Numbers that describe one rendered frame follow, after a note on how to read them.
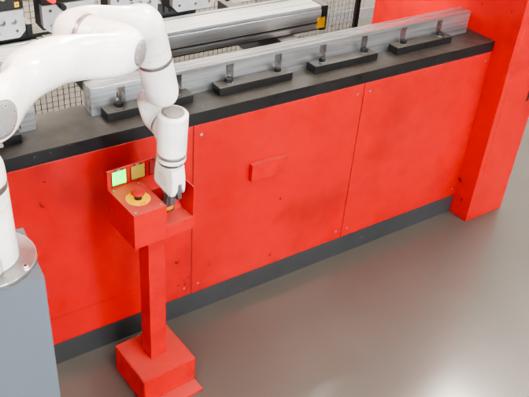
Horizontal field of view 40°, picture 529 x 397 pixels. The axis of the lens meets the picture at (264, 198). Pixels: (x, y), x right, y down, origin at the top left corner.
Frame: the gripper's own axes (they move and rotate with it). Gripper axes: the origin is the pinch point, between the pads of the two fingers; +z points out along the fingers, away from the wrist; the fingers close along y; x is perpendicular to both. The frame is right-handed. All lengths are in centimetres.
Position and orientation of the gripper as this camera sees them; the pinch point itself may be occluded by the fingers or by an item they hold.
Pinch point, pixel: (169, 199)
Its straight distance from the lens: 216.3
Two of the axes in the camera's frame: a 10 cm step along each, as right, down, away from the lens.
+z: -1.2, 7.4, 6.6
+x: 7.9, -3.4, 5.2
